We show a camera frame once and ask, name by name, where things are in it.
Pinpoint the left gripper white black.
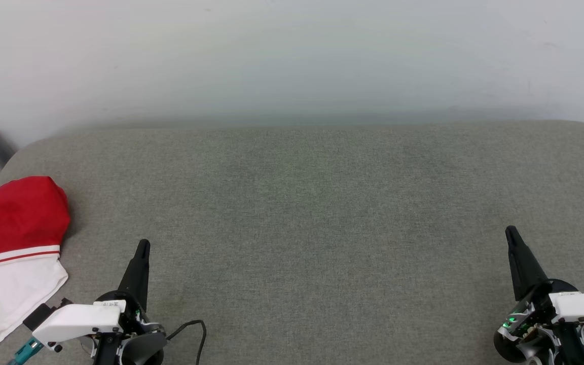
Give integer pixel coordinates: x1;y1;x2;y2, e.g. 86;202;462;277
32;239;167;365

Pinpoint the grey fabric sofa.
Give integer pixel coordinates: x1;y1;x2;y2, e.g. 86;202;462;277
0;120;584;365

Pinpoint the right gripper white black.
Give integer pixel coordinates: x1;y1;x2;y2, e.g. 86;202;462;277
493;226;584;365

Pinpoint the thin black cable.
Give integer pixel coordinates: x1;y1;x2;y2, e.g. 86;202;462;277
165;319;207;365

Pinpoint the red and white shirt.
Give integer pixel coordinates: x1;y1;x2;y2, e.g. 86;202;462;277
0;176;71;349

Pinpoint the black cable with teal plug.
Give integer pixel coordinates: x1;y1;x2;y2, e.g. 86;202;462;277
7;338;45;365

